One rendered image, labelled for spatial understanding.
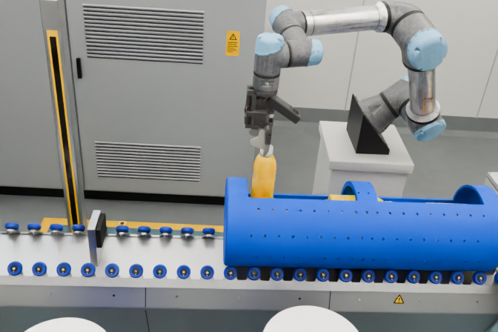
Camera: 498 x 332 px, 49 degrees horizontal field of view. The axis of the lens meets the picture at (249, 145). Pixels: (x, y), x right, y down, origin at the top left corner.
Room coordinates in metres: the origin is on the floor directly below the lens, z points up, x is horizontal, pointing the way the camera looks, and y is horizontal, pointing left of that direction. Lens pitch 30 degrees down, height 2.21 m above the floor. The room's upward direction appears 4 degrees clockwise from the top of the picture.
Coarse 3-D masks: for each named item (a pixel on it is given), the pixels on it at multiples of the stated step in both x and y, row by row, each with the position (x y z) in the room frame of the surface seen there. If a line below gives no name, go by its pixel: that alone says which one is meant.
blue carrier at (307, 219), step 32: (352, 192) 1.55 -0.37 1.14; (480, 192) 1.47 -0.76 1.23; (224, 224) 1.45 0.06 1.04; (256, 224) 1.29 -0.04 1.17; (288, 224) 1.30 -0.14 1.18; (320, 224) 1.31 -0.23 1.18; (352, 224) 1.32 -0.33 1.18; (384, 224) 1.33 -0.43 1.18; (416, 224) 1.34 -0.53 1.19; (448, 224) 1.35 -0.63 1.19; (480, 224) 1.36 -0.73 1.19; (224, 256) 1.29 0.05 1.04; (256, 256) 1.27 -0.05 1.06; (288, 256) 1.28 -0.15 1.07; (320, 256) 1.28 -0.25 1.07; (352, 256) 1.29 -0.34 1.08; (384, 256) 1.30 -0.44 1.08; (416, 256) 1.31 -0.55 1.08; (448, 256) 1.32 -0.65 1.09; (480, 256) 1.32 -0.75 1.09
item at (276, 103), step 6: (276, 96) 1.43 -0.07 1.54; (270, 102) 1.39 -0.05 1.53; (276, 102) 1.39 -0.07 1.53; (282, 102) 1.42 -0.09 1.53; (276, 108) 1.39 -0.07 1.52; (282, 108) 1.39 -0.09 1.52; (288, 108) 1.40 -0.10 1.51; (294, 108) 1.42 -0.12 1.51; (282, 114) 1.39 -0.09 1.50; (288, 114) 1.39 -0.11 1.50; (294, 114) 1.40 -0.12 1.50; (294, 120) 1.39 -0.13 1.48
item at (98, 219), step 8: (96, 216) 1.38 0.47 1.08; (104, 216) 1.40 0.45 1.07; (96, 224) 1.35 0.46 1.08; (104, 224) 1.39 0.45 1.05; (88, 232) 1.32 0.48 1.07; (96, 232) 1.33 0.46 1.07; (104, 232) 1.38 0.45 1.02; (88, 240) 1.32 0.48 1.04; (96, 240) 1.33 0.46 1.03; (96, 248) 1.32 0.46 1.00; (96, 256) 1.32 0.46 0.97; (96, 264) 1.32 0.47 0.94
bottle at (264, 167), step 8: (256, 160) 1.41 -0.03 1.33; (264, 160) 1.40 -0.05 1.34; (272, 160) 1.40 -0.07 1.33; (256, 168) 1.40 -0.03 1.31; (264, 168) 1.39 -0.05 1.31; (272, 168) 1.40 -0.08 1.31; (256, 176) 1.39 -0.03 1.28; (264, 176) 1.39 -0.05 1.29; (272, 176) 1.40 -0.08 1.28; (256, 184) 1.39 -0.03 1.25; (264, 184) 1.39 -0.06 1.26; (272, 184) 1.40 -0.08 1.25; (256, 192) 1.39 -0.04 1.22; (264, 192) 1.39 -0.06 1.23; (272, 192) 1.40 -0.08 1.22
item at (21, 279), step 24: (240, 288) 1.28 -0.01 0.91; (264, 288) 1.29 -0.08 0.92; (288, 288) 1.30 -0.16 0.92; (312, 288) 1.31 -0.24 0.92; (336, 288) 1.31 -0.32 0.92; (360, 288) 1.32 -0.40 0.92; (384, 288) 1.33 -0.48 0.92; (408, 288) 1.34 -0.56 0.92; (432, 288) 1.34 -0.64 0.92; (456, 288) 1.35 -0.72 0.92; (480, 288) 1.36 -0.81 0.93
